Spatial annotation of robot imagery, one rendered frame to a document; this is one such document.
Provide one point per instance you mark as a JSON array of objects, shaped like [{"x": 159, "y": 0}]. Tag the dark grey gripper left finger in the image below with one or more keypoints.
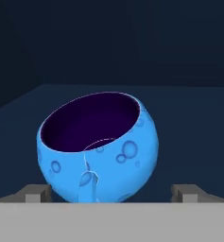
[{"x": 33, "y": 193}]

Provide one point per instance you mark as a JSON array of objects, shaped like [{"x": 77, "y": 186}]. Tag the blue round mug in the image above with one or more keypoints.
[{"x": 116, "y": 170}]

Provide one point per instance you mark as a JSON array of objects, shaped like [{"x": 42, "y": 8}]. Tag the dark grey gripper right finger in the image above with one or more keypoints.
[{"x": 187, "y": 193}]

